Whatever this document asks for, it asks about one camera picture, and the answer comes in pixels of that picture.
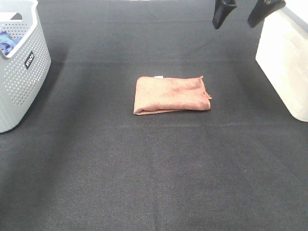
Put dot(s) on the brown microfibre towel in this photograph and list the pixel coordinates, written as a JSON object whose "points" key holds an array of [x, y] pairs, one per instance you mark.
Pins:
{"points": [[160, 95]]}

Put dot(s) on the grey perforated laundry basket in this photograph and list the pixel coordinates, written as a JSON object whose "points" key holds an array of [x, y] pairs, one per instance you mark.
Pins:
{"points": [[24, 69]]}

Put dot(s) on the white plastic bin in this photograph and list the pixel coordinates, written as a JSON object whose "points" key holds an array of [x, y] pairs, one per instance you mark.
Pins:
{"points": [[282, 54]]}

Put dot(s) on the blue cloth in basket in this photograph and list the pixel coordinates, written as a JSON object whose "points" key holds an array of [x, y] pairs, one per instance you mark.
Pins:
{"points": [[7, 43]]}

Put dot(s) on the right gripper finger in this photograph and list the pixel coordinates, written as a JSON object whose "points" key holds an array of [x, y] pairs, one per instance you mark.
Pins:
{"points": [[222, 9], [262, 9]]}

